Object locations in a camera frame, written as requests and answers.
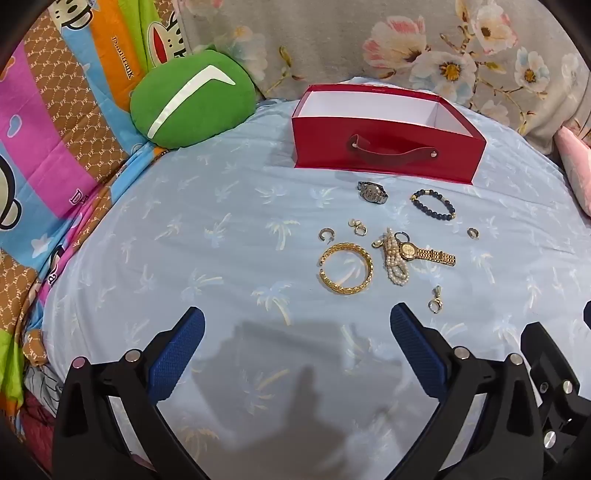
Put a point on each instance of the gold hoop earring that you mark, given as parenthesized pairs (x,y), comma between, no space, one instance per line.
(473,232)
(326,235)

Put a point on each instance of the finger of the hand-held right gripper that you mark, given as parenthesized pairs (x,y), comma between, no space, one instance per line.
(588,313)
(549,369)

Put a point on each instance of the red cardboard box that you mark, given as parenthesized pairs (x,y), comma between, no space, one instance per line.
(392,134)

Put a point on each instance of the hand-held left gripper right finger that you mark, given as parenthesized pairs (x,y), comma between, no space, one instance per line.
(415,350)

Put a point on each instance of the green round pillow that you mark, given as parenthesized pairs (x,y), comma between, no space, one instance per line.
(194,101)

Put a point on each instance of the pink pillow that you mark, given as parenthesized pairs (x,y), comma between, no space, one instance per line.
(575,161)

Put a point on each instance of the gold wristwatch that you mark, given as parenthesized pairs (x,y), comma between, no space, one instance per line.
(427,253)

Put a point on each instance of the silver wristwatch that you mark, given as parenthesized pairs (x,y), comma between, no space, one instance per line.
(372,192)

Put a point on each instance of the grey floral blanket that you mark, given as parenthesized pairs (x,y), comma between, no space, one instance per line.
(346,41)

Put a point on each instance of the light blue bed sheet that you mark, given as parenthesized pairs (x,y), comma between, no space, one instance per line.
(207,230)

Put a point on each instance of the gold bangle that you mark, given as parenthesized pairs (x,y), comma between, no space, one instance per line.
(367,267)

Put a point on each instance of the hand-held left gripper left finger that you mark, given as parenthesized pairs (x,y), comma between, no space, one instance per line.
(180,350)

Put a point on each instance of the colourful cartoon printed blanket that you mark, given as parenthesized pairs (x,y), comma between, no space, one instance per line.
(55,138)

